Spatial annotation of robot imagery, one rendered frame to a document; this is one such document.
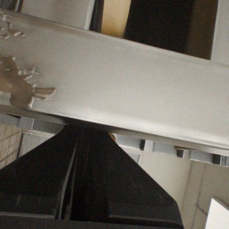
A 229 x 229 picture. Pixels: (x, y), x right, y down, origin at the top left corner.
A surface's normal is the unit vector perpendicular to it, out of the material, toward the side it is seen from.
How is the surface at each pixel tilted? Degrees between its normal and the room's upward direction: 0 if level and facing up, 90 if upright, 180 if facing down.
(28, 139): 90
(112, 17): 86
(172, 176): 90
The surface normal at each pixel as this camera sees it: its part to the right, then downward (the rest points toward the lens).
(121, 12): 0.06, 0.55
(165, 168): 0.13, 0.06
